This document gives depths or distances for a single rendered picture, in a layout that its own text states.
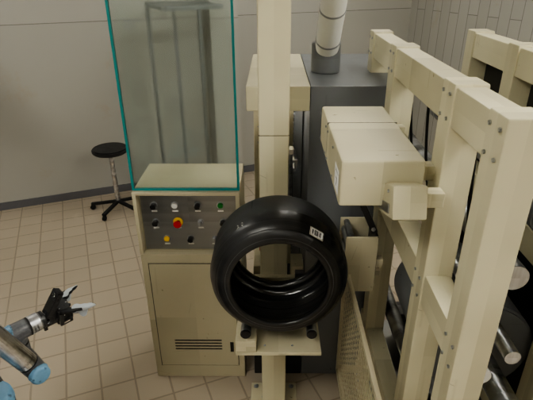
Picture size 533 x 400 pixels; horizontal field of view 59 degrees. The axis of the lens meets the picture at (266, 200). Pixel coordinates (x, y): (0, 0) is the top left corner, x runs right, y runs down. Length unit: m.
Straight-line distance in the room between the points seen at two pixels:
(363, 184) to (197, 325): 1.72
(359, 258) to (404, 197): 0.90
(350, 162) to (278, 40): 0.70
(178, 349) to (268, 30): 1.95
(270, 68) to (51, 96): 3.64
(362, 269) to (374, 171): 0.92
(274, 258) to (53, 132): 3.59
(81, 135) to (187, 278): 3.04
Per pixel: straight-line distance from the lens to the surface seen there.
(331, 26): 2.35
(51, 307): 2.09
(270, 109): 1.99
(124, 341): 3.52
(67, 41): 5.23
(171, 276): 2.71
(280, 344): 2.18
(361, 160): 1.42
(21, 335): 2.09
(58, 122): 5.38
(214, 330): 2.91
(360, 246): 2.21
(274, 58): 1.94
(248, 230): 1.80
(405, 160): 1.45
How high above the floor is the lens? 2.30
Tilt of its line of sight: 26 degrees down
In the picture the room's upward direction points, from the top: straight up
